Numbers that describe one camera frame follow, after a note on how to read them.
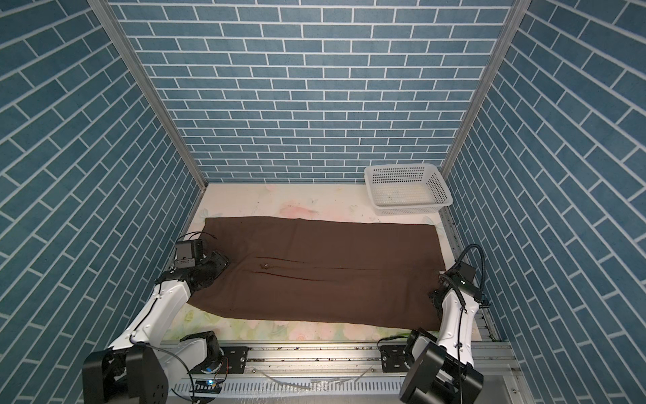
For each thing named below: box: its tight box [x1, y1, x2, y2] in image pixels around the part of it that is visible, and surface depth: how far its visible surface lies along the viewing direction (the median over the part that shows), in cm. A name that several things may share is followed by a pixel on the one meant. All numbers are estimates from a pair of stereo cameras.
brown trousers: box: [186, 216, 447, 331], surface depth 93 cm
